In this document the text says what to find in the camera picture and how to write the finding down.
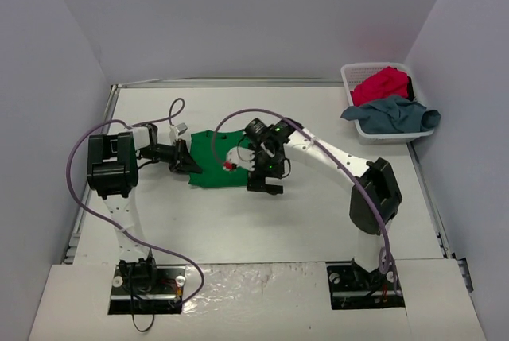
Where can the green t shirt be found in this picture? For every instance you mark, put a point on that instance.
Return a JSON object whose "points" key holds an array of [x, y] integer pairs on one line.
{"points": [[213, 175]]}

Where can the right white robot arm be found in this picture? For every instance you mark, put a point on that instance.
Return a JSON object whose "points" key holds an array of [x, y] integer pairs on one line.
{"points": [[374, 192]]}

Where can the grey-blue t shirt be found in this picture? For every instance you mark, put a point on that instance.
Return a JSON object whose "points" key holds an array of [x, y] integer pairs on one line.
{"points": [[393, 115]]}

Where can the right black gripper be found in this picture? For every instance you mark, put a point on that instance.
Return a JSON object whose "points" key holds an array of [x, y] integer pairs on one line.
{"points": [[263, 185]]}

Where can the pink-red t shirt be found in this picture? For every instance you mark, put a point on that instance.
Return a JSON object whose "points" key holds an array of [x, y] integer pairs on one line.
{"points": [[383, 84]]}

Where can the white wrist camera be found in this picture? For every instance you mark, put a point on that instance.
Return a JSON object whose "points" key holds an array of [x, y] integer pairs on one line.
{"points": [[239, 158], [176, 131]]}

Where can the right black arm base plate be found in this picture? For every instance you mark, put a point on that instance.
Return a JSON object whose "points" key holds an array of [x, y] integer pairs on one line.
{"points": [[352, 288]]}

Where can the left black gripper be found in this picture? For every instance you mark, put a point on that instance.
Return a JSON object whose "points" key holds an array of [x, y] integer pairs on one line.
{"points": [[177, 159]]}

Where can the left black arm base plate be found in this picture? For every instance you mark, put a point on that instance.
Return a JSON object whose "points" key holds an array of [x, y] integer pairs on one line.
{"points": [[163, 297]]}

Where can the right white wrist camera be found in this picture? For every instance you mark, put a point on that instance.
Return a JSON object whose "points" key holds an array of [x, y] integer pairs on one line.
{"points": [[239, 158]]}

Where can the white perforated plastic basket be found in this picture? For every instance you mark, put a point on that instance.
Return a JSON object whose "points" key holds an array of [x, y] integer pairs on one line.
{"points": [[353, 75]]}

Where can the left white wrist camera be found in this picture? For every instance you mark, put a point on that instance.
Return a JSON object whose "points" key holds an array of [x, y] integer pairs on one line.
{"points": [[176, 131]]}

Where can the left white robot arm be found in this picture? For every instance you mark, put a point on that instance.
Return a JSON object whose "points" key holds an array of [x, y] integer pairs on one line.
{"points": [[112, 171]]}

